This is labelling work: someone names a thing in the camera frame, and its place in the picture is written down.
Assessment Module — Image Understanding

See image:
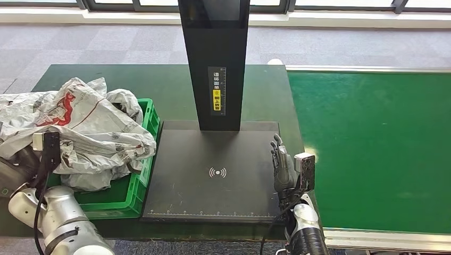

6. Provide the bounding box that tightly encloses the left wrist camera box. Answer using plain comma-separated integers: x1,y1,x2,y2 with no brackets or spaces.
32,132,61,171

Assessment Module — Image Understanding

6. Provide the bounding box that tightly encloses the crumpled grey parcel bag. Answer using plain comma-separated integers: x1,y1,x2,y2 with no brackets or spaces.
0,90,59,136

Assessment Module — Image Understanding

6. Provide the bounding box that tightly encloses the dark window frame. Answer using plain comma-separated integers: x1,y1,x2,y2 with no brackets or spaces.
0,0,451,15

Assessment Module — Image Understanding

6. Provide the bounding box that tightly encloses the dark green table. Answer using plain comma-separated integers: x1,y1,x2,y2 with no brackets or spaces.
0,64,323,243

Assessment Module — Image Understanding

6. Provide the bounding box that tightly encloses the grey parcel bag red print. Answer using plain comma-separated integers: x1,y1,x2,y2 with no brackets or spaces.
105,88,144,125

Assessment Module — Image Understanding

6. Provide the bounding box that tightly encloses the black yellow ruler label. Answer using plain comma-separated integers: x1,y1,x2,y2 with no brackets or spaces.
207,66,227,116

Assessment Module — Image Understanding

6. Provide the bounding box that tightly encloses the black inbound scanning machine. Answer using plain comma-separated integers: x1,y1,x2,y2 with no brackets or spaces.
140,0,287,224

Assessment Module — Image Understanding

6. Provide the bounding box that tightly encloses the green plastic crate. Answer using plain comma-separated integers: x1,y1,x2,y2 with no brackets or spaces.
46,98,161,220

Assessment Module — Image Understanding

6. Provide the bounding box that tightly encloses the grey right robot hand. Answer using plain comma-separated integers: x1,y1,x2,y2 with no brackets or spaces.
270,133,299,193

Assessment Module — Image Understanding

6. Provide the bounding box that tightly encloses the white window sill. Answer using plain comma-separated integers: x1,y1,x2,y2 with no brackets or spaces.
0,6,451,30

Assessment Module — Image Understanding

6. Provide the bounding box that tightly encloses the grey parcel bag red splash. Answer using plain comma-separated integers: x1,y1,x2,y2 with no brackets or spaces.
0,77,157,192

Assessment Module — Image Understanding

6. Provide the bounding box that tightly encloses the plain grey parcel bag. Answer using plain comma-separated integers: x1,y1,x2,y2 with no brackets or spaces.
86,77,107,97

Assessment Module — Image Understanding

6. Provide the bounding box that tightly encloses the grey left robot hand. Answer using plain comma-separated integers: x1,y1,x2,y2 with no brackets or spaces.
0,146,43,199

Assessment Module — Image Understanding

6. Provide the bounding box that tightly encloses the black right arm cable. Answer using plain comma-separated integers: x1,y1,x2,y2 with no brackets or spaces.
260,200,301,255

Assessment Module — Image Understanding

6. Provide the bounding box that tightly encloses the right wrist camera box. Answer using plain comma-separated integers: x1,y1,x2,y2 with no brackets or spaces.
294,152,316,192

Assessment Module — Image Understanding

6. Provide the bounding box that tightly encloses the green conveyor belt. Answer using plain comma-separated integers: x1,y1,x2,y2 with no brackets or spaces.
287,71,451,236

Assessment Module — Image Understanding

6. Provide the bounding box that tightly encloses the aluminium conveyor frame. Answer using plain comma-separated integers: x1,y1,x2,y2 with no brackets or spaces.
285,65,451,255

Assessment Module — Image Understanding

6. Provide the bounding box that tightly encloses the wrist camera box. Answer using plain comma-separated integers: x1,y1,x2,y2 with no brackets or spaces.
32,132,61,171
294,152,316,192

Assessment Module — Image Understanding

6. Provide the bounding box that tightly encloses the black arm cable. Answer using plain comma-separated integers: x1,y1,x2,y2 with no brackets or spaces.
33,158,53,255
260,200,301,255

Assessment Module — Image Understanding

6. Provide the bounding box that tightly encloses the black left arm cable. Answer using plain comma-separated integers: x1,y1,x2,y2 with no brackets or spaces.
33,158,53,255

